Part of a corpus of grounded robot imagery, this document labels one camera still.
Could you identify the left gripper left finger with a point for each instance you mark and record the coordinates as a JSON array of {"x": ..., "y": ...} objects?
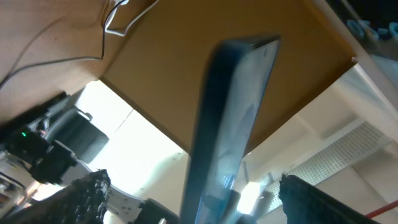
[{"x": 84, "y": 201}]

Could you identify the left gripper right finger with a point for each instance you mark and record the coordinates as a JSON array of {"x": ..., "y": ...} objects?
[{"x": 303, "y": 203}]

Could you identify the blue Samsung Galaxy smartphone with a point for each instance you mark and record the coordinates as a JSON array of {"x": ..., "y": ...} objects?
[{"x": 236, "y": 78}]

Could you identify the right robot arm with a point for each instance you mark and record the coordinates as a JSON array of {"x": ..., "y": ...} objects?
[{"x": 50, "y": 160}]

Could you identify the white perforated ceiling panel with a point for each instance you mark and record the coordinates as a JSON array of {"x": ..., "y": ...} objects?
[{"x": 314, "y": 161}]

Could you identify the brown wooden side partition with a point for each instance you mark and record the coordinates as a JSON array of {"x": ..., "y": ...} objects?
[{"x": 178, "y": 64}]

